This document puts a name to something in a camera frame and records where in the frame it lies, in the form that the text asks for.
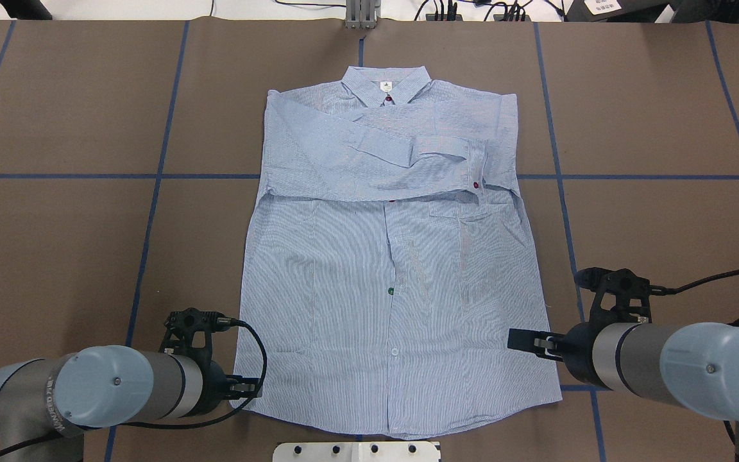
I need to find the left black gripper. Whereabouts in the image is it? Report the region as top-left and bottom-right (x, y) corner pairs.
(198, 361), (262, 415)

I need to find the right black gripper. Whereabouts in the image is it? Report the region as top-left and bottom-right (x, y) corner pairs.
(508, 323), (601, 386)

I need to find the light blue striped shirt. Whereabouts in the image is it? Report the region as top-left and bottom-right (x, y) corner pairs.
(240, 67), (562, 440)

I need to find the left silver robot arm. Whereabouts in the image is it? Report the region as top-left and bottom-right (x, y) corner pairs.
(0, 345), (265, 461)

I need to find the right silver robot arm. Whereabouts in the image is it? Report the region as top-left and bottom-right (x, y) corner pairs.
(507, 322), (739, 461)

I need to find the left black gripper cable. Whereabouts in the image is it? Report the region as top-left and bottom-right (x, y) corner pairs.
(0, 320), (269, 462)

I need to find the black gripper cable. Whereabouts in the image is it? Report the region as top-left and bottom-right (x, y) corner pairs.
(665, 262), (739, 327)
(0, 320), (269, 462)

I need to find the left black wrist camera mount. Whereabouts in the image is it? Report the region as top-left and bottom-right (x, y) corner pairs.
(158, 307), (242, 361)

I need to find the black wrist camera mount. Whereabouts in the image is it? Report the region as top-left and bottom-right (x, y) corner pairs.
(158, 307), (242, 361)
(574, 267), (668, 329)

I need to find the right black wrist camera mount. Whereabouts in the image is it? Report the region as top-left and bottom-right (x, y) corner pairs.
(574, 267), (668, 329)

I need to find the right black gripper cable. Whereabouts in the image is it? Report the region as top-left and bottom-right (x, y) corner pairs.
(665, 262), (739, 327)

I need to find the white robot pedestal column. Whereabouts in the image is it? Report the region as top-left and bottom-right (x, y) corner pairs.
(272, 441), (443, 461)

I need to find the aluminium frame post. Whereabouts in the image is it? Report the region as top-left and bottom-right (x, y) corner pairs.
(345, 0), (380, 30)

